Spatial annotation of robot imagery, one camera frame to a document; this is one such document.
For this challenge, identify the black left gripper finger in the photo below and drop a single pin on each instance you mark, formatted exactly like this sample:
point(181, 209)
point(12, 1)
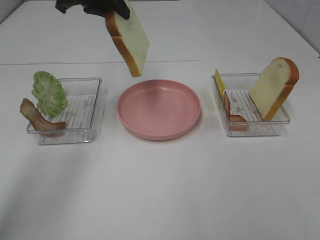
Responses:
point(64, 5)
point(101, 7)

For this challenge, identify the white bread slice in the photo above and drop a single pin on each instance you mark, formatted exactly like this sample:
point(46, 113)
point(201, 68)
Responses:
point(129, 38)

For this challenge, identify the green lettuce leaf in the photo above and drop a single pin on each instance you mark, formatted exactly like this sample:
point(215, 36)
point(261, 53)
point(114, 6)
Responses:
point(50, 94)

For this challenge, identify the brown bacon strip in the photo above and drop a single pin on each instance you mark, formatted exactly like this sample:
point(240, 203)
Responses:
point(39, 123)

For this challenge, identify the yellow cheese slice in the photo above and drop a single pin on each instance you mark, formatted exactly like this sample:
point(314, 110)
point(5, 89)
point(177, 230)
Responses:
point(220, 84)

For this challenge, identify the pink bacon strip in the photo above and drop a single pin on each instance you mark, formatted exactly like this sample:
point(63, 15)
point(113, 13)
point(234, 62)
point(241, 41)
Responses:
point(237, 122)

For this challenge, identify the clear plastic left tray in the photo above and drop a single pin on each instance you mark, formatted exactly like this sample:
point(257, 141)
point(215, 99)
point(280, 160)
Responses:
point(83, 116)

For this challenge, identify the clear plastic tray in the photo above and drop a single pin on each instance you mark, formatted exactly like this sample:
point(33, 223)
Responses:
point(237, 87)
point(83, 116)

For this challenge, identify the pink round plate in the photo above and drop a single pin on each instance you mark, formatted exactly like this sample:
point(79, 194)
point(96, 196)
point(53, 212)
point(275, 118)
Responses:
point(159, 109)

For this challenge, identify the clear plastic right tray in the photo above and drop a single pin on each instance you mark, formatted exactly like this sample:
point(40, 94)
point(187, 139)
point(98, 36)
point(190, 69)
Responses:
point(237, 87)

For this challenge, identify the upright bread slice right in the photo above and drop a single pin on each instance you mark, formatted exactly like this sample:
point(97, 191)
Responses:
point(273, 87)

